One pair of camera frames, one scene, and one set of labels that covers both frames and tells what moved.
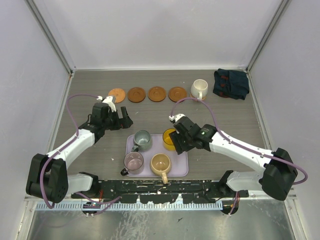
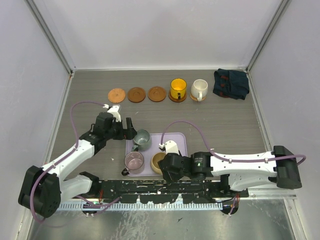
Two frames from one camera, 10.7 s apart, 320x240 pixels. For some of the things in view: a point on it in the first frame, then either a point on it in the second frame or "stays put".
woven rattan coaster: [119, 94] stays put
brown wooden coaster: [176, 93] stays put
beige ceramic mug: [160, 164] stays put
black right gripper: [175, 136] to [173, 176]
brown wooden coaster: [136, 94] stays put
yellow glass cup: [168, 143] to [178, 88]
